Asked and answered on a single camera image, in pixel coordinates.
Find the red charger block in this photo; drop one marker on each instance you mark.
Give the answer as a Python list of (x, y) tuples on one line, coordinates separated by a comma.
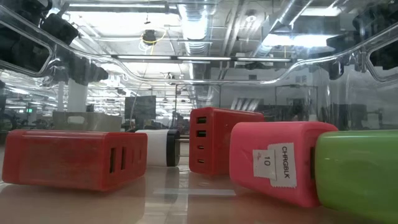
[(224, 140), (62, 158)]

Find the white and black charger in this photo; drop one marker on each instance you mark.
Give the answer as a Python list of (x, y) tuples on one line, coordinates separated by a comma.
[(155, 147)]

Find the green charger block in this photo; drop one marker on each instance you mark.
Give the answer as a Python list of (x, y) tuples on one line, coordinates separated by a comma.
[(360, 174)]

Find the pink charger with white label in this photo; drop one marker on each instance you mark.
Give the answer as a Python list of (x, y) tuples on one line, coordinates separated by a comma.
[(245, 155)]

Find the large clear plastic bin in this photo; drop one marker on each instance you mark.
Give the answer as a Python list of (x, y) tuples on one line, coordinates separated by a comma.
[(199, 199)]

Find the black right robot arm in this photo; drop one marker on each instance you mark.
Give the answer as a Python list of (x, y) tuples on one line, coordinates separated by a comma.
[(373, 25)]

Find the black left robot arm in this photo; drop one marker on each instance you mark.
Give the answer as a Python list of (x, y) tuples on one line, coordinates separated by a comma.
[(18, 49)]

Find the white building pillar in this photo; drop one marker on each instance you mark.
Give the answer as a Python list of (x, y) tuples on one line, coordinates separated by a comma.
[(76, 95)]

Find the small grey plastic bin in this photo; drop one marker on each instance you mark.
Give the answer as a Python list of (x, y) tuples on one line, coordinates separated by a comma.
[(93, 121)]

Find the dark background monitor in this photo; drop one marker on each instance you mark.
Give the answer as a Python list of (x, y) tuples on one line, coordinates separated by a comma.
[(140, 107)]

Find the black ceiling-hung camera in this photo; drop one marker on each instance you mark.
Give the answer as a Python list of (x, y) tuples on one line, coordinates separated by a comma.
[(149, 36)]

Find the silver ceiling duct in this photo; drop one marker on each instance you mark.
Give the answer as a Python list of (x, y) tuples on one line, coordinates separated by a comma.
[(194, 28)]

